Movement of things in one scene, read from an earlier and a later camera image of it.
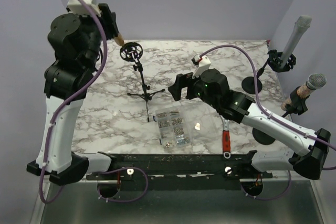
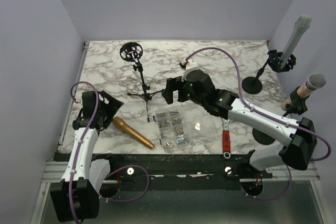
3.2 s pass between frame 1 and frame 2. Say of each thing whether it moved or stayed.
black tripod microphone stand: stayed
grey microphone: stayed
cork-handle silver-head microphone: stayed
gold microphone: moved
